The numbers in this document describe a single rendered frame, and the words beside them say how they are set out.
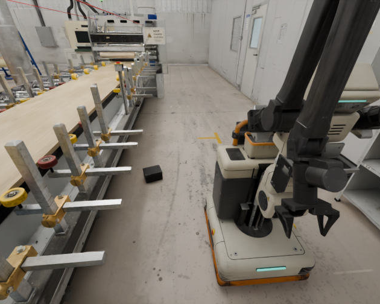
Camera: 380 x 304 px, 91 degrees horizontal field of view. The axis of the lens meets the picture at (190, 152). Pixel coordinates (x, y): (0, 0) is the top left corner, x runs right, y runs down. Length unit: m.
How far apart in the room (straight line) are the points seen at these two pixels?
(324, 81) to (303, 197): 0.28
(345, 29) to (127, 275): 1.65
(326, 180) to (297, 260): 1.04
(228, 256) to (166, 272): 0.50
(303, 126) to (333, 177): 0.13
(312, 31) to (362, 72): 0.33
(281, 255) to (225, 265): 0.37
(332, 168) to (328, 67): 0.21
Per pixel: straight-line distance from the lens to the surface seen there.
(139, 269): 1.65
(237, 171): 1.17
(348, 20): 0.50
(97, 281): 1.70
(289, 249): 1.51
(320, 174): 0.51
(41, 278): 0.98
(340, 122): 0.90
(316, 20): 0.56
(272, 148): 1.22
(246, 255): 1.39
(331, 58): 0.50
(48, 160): 1.19
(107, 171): 1.12
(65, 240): 1.04
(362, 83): 0.83
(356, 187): 2.58
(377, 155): 2.41
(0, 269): 0.81
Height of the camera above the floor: 1.46
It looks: 32 degrees down
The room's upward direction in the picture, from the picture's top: 1 degrees clockwise
